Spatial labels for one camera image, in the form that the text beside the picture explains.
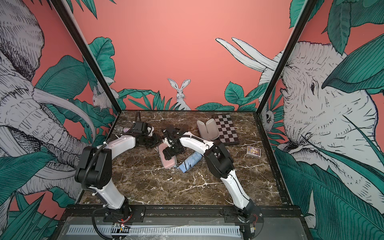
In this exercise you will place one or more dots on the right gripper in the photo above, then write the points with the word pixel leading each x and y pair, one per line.
pixel 168 153

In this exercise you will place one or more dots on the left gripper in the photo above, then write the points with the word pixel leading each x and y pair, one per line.
pixel 155 143

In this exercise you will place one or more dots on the pink zippered umbrella case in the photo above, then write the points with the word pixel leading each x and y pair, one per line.
pixel 167 161

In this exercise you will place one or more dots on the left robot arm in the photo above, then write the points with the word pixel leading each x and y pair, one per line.
pixel 94 171

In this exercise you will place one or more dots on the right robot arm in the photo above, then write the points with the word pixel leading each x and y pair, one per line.
pixel 220 164

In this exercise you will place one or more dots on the purple zippered umbrella case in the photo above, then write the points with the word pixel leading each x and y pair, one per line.
pixel 208 131

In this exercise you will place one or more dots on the glittery purple bottle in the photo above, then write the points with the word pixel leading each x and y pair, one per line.
pixel 122 130

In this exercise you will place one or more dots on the checkered chess board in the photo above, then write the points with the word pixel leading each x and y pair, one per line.
pixel 227 131

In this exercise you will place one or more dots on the small card box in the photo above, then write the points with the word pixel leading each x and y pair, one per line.
pixel 253 151

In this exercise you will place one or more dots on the left black frame post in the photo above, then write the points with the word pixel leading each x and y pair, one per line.
pixel 71 25

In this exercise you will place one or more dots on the black frame post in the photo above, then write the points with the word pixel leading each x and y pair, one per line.
pixel 298 29
pixel 71 25

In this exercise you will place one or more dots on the white perforated cable duct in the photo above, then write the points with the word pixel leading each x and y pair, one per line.
pixel 226 231

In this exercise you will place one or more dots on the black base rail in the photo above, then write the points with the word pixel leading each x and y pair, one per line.
pixel 140 212

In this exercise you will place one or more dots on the right black frame post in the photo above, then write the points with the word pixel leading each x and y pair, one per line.
pixel 298 29

